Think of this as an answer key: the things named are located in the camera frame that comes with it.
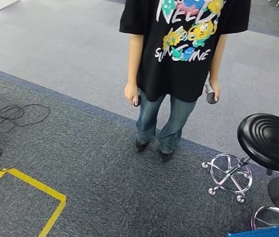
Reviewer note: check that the blue metal shelf rack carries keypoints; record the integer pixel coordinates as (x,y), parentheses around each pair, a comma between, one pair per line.
(265,231)

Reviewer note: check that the black stool with chrome base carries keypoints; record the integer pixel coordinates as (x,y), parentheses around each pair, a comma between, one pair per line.
(268,140)

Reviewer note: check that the standing person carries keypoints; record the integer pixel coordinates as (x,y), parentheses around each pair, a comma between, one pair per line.
(179,75)

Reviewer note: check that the black hand controller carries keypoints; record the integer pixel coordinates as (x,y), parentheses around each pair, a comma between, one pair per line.
(137,101)
(210,96)

